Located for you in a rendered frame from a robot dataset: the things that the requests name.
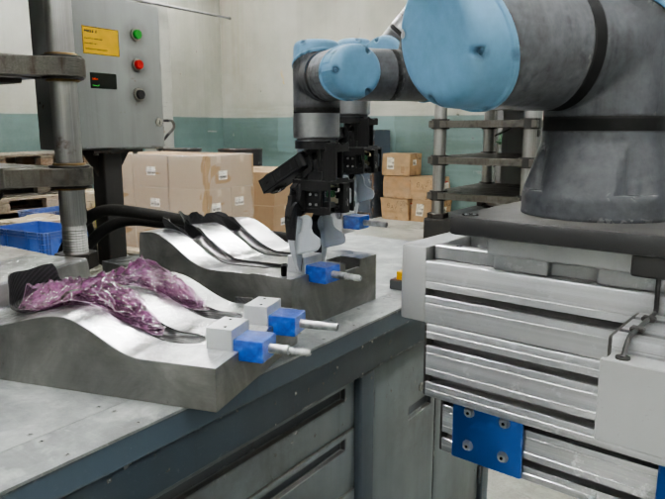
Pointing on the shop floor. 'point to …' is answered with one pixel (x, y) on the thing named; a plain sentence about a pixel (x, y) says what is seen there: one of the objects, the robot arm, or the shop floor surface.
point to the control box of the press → (109, 94)
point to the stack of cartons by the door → (407, 188)
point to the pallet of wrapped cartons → (187, 184)
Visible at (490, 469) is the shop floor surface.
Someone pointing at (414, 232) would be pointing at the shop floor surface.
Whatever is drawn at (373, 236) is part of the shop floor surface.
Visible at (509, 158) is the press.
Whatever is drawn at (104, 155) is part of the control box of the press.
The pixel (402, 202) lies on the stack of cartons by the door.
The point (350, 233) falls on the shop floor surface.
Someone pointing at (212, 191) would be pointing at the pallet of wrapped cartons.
